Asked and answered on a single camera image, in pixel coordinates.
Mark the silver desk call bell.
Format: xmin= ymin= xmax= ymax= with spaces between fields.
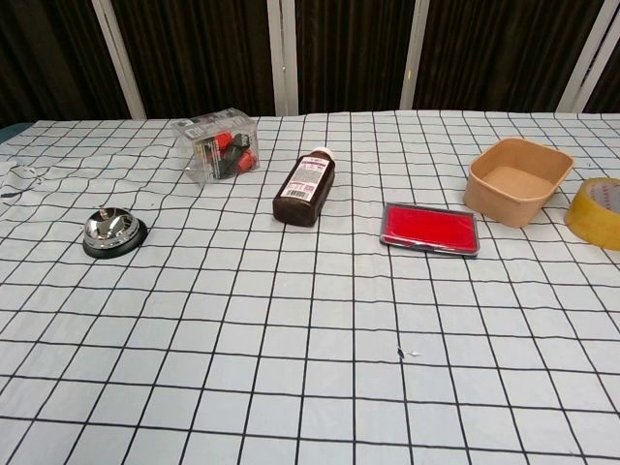
xmin=81 ymin=205 xmax=148 ymax=260

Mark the brown medicine bottle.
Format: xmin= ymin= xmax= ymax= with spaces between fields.
xmin=272 ymin=146 xmax=335 ymax=228

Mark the white grid checkered tablecloth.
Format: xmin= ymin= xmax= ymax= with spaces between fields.
xmin=0 ymin=109 xmax=620 ymax=465

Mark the red ink stamp pad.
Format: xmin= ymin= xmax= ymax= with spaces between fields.
xmin=379 ymin=202 xmax=481 ymax=259

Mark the clear plastic box with clips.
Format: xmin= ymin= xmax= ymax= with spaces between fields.
xmin=172 ymin=108 xmax=261 ymax=185

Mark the dark brown curtain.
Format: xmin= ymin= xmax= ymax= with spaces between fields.
xmin=0 ymin=0 xmax=620 ymax=129

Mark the brown paper bowl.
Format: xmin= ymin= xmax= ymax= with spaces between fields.
xmin=463 ymin=138 xmax=575 ymax=229

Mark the yellow packing tape roll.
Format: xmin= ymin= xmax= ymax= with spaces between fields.
xmin=564 ymin=176 xmax=620 ymax=252

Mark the white screen frame post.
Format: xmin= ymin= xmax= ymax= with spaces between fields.
xmin=556 ymin=0 xmax=620 ymax=113
xmin=266 ymin=0 xmax=299 ymax=116
xmin=91 ymin=0 xmax=147 ymax=120
xmin=398 ymin=0 xmax=434 ymax=112

